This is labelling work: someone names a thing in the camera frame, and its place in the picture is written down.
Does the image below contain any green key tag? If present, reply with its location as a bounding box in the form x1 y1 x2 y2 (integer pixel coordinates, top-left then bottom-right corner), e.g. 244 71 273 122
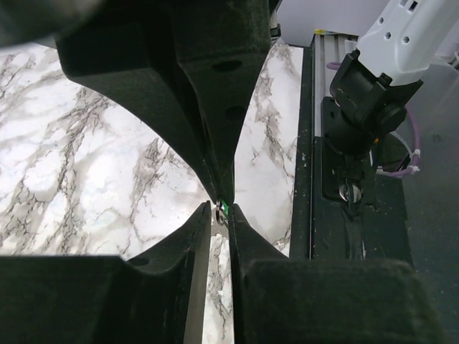
220 199 229 218

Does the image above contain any black mounting base plate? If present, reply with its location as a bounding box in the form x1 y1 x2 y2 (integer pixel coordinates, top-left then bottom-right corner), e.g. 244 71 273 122
290 47 422 264

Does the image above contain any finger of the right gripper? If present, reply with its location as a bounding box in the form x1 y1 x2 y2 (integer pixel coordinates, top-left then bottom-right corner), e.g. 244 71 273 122
171 1 271 204
57 1 218 201

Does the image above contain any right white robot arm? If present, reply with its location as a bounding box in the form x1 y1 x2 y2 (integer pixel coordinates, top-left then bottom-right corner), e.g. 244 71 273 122
57 1 458 204

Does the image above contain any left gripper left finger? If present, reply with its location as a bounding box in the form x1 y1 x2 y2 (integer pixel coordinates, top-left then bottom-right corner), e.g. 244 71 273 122
1 202 211 343

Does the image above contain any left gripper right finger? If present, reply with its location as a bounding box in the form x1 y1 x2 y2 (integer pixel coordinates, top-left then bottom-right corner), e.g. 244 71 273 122
228 205 445 343

